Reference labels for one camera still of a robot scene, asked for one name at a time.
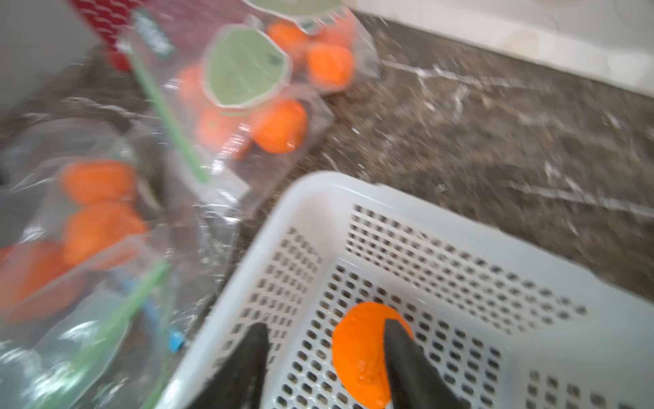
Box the white perforated plastic basket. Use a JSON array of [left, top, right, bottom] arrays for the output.
[[158, 172, 653, 408]]

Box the blue-seal zip-top bag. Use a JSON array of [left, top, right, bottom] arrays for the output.
[[116, 271, 185, 354]]

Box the red polka-dot toaster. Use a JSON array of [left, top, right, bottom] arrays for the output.
[[68, 0, 147, 72]]

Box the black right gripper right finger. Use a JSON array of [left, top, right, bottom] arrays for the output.
[[383, 319, 463, 409]]

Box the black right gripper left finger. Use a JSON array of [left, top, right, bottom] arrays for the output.
[[187, 323, 270, 409]]

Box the orange fruit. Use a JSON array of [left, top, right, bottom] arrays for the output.
[[331, 302, 412, 408]]

